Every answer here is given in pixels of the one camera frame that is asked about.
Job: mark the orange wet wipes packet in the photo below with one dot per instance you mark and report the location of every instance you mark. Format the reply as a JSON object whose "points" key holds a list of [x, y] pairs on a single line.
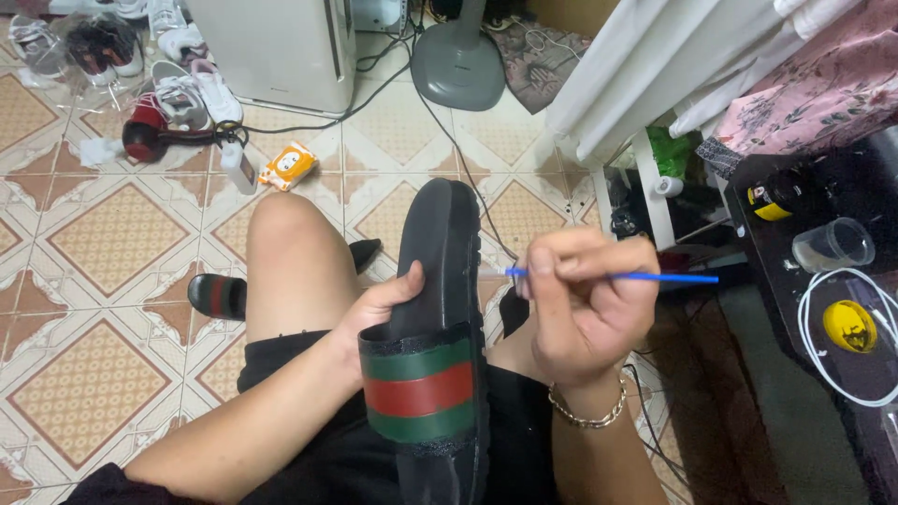
{"points": [[287, 167]]}

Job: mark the person's right hand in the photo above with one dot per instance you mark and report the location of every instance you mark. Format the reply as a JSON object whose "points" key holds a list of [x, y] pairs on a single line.
{"points": [[589, 315]]}

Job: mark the patterned floor mat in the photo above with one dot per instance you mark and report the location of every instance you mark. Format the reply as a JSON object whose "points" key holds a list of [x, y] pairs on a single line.
{"points": [[540, 59]]}

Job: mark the white air purifier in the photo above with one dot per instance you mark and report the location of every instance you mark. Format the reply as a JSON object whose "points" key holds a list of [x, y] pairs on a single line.
{"points": [[280, 49]]}

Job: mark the red hair dryer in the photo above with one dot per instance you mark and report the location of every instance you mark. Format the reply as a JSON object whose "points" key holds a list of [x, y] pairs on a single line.
{"points": [[144, 133]]}

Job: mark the heap of sneakers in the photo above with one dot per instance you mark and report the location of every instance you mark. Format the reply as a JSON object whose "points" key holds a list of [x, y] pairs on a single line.
{"points": [[119, 56]]}

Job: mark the grey fan base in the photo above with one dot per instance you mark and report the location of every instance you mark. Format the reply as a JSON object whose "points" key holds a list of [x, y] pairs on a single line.
{"points": [[459, 63]]}

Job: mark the clear plastic cup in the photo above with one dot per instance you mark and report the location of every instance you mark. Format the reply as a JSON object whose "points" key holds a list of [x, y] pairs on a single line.
{"points": [[831, 245]]}

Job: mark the white curtain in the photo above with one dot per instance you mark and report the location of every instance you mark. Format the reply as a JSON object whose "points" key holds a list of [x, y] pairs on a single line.
{"points": [[645, 63]]}

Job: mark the white spray bottle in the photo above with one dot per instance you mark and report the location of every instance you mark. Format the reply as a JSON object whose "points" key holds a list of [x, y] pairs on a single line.
{"points": [[238, 168]]}

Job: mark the person's legs in black shorts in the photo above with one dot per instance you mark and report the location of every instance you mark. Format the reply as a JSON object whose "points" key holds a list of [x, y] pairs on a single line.
{"points": [[337, 365]]}

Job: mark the pink floral bedding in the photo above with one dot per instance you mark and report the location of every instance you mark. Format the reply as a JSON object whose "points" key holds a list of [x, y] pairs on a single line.
{"points": [[821, 84]]}

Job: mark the yellow paint lid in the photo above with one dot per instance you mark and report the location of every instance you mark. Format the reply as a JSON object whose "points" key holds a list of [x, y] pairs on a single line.
{"points": [[849, 326]]}

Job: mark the crumpled white tissue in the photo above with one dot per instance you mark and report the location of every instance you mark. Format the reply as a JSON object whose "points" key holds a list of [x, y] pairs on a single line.
{"points": [[102, 151]]}

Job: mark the person's left hand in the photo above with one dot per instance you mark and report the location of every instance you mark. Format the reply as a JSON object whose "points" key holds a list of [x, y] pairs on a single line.
{"points": [[368, 312]]}

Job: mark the black side table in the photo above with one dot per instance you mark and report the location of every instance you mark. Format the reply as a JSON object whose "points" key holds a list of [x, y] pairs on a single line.
{"points": [[821, 294]]}

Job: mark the white shelf rack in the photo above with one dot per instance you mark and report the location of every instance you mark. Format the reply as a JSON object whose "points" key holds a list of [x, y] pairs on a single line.
{"points": [[659, 189]]}

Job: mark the black paint bottle yellow label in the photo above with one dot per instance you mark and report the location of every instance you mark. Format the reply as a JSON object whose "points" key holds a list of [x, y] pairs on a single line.
{"points": [[772, 196]]}

